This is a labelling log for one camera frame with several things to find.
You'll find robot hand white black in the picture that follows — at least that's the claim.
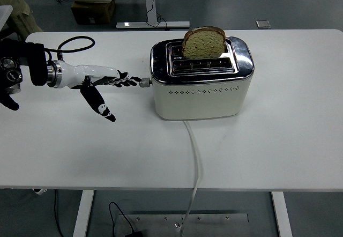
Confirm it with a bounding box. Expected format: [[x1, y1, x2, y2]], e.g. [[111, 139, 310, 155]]
[[59, 60, 142, 123]]

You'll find cream and chrome toaster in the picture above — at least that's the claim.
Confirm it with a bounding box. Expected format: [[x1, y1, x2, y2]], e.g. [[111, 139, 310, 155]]
[[149, 35, 255, 121]]

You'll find brown cardboard box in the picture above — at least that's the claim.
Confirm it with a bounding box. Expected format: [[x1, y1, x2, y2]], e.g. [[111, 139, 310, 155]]
[[71, 0, 116, 25]]

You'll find white T-shaped table stand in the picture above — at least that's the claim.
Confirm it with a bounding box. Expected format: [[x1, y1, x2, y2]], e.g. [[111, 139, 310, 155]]
[[116, 0, 191, 29]]

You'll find white side table edge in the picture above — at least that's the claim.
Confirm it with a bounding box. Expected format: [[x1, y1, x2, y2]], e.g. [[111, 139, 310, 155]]
[[0, 5, 13, 32]]

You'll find brown bread slice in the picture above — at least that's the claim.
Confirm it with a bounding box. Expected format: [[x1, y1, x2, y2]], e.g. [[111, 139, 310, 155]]
[[181, 26, 227, 60]]

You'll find white table leg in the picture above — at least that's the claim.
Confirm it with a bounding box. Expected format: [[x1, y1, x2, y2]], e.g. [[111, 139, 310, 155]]
[[72, 190, 95, 237], [270, 191, 293, 237]]

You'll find black cable on stand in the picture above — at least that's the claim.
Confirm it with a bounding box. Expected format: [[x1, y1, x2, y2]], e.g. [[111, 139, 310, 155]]
[[146, 0, 171, 31]]

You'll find thin black hanging cable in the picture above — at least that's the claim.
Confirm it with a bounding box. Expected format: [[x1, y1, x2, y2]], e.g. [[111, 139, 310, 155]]
[[54, 189, 65, 237]]

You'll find black adapter cable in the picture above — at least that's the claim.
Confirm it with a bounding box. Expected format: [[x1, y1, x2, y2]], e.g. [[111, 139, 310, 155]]
[[108, 202, 135, 234]]

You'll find white toaster power cable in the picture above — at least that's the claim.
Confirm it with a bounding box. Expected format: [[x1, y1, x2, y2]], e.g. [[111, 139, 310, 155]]
[[180, 120, 204, 235]]

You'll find grey metal base plate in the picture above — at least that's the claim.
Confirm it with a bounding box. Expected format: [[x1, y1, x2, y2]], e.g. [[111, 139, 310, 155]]
[[115, 213, 249, 237]]

